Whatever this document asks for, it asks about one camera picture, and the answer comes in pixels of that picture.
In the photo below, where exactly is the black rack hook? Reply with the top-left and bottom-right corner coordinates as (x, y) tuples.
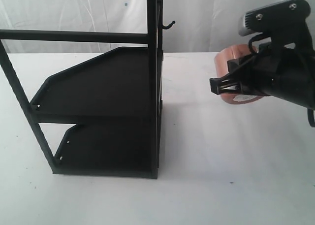
(161, 21), (176, 30)

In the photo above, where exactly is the copper brown mug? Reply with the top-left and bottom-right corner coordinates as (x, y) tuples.
(215, 44), (262, 105)

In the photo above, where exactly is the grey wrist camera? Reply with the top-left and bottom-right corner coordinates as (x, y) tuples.
(238, 0), (311, 36)

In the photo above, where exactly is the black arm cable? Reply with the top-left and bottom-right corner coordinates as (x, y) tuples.
(247, 34), (315, 127)

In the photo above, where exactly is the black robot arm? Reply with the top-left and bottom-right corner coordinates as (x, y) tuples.
(210, 22), (315, 109)

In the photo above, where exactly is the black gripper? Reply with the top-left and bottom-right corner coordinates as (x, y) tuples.
(209, 48), (299, 97)

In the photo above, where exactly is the white backdrop curtain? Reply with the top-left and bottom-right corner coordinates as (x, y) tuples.
(0, 0), (315, 52)

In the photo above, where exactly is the black metal shelf rack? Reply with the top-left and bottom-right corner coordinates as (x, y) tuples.
(0, 0), (164, 179)

